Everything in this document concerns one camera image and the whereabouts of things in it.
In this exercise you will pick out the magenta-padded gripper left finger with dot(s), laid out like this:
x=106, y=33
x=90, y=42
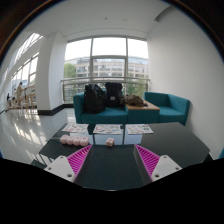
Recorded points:
x=60, y=167

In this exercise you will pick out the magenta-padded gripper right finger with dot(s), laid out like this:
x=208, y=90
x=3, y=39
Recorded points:
x=165, y=167

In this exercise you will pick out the pink charger block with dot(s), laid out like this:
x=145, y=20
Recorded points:
x=109, y=142

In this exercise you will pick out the pink power strip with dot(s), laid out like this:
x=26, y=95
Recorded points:
x=75, y=140

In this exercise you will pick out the sticker sheet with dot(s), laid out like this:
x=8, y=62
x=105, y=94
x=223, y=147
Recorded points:
x=75, y=128
x=139, y=129
x=107, y=129

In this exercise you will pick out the wood-topped teal side table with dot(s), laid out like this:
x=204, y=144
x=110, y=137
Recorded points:
x=142, y=115

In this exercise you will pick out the teal armchair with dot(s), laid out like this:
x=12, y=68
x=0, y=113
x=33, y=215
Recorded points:
x=175, y=110

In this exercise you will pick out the teal sofa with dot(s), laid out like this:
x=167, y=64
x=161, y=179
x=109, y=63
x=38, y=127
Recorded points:
x=103, y=117

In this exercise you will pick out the brown jacket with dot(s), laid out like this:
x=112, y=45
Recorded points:
x=135, y=100

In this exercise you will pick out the large black backpack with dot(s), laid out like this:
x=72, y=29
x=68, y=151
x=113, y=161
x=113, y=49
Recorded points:
x=94, y=99

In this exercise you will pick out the person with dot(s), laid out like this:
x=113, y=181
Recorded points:
x=8, y=100
x=20, y=93

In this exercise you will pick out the metal window railing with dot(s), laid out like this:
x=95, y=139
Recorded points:
x=71, y=80

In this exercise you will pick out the black backpack with label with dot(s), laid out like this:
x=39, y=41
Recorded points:
x=114, y=95

